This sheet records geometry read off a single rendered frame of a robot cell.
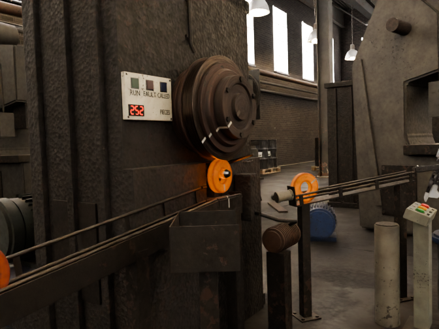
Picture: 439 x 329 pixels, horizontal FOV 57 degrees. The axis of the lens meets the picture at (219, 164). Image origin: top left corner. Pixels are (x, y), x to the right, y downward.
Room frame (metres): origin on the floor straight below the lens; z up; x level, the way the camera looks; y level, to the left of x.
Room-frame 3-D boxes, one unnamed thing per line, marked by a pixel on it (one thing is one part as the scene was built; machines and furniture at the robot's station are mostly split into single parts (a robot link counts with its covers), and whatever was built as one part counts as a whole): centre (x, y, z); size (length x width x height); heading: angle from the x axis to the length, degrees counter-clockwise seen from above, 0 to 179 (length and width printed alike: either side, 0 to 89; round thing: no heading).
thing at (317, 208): (3.95, -0.96, 0.17); 0.57 x 0.31 x 0.34; 165
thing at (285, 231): (2.07, -0.31, 0.27); 0.22 x 0.13 x 0.53; 145
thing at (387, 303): (2.07, -0.85, 0.26); 0.12 x 0.12 x 0.52
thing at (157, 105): (1.66, 0.28, 1.15); 0.26 x 0.02 x 0.18; 145
